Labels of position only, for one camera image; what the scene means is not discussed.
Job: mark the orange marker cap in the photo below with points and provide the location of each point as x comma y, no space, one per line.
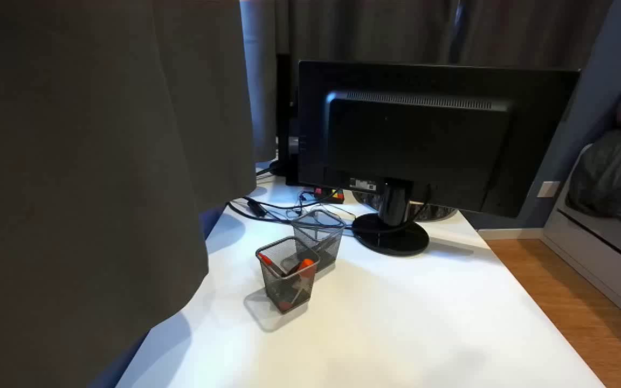
306,266

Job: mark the empty black mesh bin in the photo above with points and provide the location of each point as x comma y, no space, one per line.
317,234

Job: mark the dark grey bed blanket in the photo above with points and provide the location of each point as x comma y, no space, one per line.
612,180

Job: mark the black computer monitor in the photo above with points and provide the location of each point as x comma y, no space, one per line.
419,143

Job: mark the mesh bin holding markers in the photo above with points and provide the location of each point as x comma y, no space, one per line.
290,288

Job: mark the red marker pen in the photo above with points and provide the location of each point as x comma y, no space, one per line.
270,263

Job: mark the white wall outlet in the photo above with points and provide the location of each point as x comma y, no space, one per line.
549,188

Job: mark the large grey curtain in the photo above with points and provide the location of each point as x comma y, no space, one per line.
74,180

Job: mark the grey bed frame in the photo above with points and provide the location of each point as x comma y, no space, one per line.
597,252

